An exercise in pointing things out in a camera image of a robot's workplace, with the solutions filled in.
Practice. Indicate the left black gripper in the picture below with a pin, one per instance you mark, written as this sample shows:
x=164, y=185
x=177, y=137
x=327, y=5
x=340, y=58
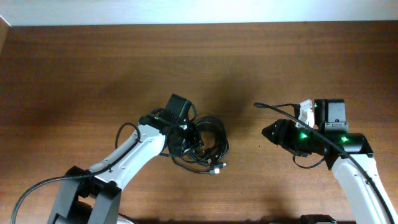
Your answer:
x=194, y=139

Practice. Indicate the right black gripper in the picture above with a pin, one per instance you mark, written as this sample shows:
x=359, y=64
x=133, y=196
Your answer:
x=282, y=134

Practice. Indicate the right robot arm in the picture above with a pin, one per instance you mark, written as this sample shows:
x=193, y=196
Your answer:
x=351, y=160

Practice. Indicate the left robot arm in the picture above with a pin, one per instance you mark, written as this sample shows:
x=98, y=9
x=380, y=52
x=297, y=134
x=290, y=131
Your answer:
x=94, y=195

